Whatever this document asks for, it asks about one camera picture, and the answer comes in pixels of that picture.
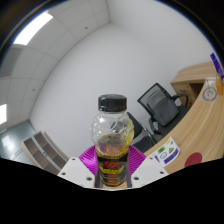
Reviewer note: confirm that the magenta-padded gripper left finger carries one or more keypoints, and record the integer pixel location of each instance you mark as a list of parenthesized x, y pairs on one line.
[(76, 170)]

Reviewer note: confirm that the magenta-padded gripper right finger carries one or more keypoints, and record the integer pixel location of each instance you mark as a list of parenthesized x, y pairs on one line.
[(148, 170)]

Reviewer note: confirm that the clear drink bottle black cap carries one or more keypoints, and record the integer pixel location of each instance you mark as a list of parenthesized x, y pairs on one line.
[(111, 133)]

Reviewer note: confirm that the white printed leaflet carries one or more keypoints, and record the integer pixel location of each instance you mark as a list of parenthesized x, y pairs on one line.
[(166, 152)]

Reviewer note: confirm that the wooden shelf cabinet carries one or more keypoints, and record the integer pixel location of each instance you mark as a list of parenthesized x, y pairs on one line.
[(43, 151)]

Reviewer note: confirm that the black mesh office chair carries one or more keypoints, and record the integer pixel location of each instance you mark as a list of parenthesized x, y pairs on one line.
[(161, 106)]

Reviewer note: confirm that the square ceiling light panel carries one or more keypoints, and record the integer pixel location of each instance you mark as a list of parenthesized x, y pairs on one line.
[(2, 114)]

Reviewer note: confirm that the round white printed pad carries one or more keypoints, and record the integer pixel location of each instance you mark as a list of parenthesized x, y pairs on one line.
[(209, 94)]

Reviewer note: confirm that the wooden side desk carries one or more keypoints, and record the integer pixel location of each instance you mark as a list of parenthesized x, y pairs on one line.
[(191, 75)]

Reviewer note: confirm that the purple standing card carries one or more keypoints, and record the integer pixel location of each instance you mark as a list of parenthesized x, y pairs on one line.
[(217, 65)]

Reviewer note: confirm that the ceiling air vent grille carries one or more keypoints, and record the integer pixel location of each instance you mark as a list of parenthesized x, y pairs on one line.
[(9, 61)]

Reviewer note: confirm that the long ceiling light panel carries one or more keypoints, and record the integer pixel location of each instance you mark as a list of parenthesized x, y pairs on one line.
[(32, 28)]

